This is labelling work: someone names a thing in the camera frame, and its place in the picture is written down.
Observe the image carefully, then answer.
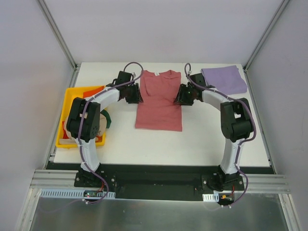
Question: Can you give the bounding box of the pink t-shirt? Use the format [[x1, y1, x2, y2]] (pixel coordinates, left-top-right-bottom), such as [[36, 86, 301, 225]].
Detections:
[[135, 70, 182, 132]]

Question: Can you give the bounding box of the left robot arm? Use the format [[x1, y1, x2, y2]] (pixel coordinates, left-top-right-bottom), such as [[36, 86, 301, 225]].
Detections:
[[66, 71, 143, 187]]

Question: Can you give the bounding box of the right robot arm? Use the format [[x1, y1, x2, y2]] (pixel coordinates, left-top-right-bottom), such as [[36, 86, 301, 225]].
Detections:
[[174, 73, 256, 192]]

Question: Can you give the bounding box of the green t-shirt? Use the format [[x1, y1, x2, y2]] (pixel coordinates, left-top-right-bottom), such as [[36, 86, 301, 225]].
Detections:
[[101, 110, 112, 129]]

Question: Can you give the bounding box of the folded lavender t-shirt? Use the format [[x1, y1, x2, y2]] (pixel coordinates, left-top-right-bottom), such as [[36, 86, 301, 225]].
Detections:
[[201, 65, 247, 95]]

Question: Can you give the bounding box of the yellow plastic bin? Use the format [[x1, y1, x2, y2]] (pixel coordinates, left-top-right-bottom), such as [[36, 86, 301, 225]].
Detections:
[[55, 86, 105, 149]]

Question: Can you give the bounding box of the beige t-shirt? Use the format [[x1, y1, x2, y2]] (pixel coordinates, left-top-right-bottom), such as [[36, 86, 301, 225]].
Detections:
[[59, 114, 107, 145]]

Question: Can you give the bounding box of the orange t-shirt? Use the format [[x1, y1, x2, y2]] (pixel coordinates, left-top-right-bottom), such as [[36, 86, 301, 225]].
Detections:
[[59, 86, 104, 138]]

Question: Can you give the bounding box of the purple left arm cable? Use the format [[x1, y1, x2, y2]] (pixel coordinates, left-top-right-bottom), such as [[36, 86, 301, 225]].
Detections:
[[77, 62, 144, 191]]

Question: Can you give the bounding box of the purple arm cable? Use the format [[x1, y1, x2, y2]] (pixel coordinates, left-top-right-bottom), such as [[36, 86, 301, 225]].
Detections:
[[77, 62, 144, 191], [184, 63, 257, 191]]

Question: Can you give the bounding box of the left aluminium frame post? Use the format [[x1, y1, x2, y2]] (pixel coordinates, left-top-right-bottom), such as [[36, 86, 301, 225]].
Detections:
[[36, 0, 81, 72]]

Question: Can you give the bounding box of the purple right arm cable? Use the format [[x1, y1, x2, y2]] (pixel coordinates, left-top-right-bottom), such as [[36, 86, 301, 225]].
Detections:
[[184, 63, 257, 191]]

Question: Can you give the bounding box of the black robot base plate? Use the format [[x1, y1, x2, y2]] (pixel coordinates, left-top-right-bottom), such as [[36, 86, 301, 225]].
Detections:
[[74, 164, 244, 201]]

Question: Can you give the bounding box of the white right cable duct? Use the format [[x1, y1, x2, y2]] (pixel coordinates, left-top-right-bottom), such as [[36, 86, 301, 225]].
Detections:
[[202, 193, 219, 203]]

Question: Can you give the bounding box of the white cable duct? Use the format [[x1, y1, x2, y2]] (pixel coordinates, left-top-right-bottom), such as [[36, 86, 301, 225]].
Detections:
[[202, 193, 219, 203], [40, 189, 116, 200]]

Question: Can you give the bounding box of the white left cable duct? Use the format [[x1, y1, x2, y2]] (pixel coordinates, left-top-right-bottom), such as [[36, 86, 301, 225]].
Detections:
[[40, 189, 116, 200]]

